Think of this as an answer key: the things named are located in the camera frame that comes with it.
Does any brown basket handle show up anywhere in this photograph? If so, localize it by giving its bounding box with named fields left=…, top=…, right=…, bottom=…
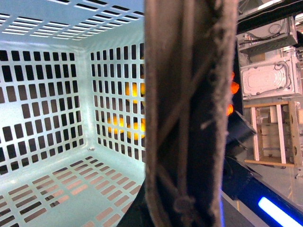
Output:
left=144, top=0, right=238, bottom=227

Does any light blue plastic basket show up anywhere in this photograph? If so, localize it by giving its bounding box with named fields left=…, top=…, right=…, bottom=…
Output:
left=0, top=0, right=146, bottom=227

